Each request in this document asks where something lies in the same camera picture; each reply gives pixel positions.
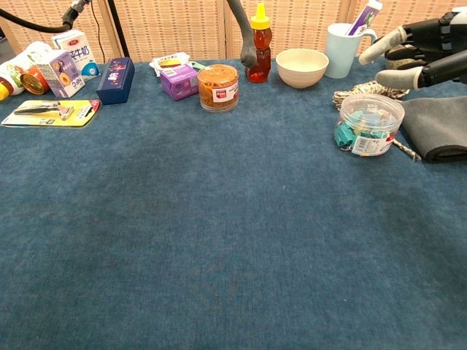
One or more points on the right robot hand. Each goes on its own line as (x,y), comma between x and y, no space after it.
(445,43)

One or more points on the grey clay snake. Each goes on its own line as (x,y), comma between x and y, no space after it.
(248,51)

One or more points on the grey folded cloth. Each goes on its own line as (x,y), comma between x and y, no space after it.
(438,124)

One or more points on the purple white toothpaste tube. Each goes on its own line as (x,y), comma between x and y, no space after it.
(365,18)

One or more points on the light blue mug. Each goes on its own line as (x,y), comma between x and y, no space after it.
(339,54)

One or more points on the clear jar of binder clips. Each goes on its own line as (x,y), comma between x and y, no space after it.
(368,124)

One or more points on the cream bowl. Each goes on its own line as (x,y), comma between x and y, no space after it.
(301,73)

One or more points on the bear honey bottle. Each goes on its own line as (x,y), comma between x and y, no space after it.
(261,54)

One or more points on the clear jar of rubber bands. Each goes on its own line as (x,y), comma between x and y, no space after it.
(219,91)

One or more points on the small purple box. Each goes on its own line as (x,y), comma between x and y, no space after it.
(178,84)

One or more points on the bamboo folding screen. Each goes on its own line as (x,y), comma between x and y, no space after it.
(175,25)

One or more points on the white snack packet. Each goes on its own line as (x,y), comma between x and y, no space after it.
(171,60)

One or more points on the blue carpet table cover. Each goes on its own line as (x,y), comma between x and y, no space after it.
(233,218)

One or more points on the black tripod stand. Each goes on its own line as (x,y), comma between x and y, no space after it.
(117,27)

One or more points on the dark blue box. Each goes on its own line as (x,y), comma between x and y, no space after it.
(115,82)

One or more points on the white blue milk carton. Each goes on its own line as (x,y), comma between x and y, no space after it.
(78,51)

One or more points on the razor in yellow package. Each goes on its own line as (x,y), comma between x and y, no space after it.
(78,113)

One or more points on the purple yogurt carton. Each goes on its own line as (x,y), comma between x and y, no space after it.
(63,74)

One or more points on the red can gold lid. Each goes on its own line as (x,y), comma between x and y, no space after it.
(32,83)

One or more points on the white bottle yellow cap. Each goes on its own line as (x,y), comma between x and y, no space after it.
(14,67)

